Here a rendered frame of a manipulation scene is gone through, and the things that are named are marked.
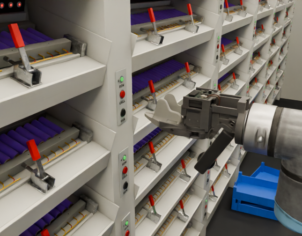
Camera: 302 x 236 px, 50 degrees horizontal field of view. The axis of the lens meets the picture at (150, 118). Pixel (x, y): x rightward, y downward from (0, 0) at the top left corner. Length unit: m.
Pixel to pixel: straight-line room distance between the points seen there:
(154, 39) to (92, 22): 0.25
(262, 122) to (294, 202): 0.15
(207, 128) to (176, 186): 0.69
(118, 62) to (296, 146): 0.38
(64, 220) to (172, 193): 0.56
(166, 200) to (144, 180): 0.26
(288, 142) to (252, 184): 1.68
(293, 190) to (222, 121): 0.17
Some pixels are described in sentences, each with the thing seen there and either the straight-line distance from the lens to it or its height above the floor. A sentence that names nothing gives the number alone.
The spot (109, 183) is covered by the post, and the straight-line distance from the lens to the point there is 0.78.
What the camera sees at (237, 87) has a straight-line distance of 1.85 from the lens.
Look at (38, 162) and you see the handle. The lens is 0.60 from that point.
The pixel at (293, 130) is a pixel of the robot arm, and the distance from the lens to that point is 0.58.
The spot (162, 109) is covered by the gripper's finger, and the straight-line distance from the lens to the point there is 0.65.
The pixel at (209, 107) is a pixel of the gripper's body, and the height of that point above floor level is 1.06.
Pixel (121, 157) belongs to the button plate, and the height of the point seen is 0.90.
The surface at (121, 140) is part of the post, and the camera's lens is 0.76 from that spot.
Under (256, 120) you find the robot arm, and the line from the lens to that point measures 0.58.
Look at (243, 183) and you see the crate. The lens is 2.24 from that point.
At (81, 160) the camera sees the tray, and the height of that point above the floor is 0.94.
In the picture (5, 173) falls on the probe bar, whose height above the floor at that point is 0.97.
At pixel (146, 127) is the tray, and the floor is 0.92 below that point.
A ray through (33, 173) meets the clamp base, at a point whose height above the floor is 0.97.
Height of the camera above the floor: 1.27
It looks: 22 degrees down
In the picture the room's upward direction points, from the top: straight up
